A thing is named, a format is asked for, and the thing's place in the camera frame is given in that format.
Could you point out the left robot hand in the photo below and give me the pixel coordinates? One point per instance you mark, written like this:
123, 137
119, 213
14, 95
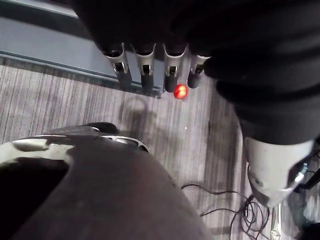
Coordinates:
225, 37

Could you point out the grey shelf base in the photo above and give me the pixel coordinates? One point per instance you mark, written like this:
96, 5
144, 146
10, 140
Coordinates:
62, 47

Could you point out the small red ball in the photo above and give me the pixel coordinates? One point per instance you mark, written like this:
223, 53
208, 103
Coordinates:
180, 91

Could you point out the dark robot foot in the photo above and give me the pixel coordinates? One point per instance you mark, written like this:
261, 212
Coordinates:
106, 127

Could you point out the silver robot leg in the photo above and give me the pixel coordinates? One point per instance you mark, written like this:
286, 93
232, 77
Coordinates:
87, 185

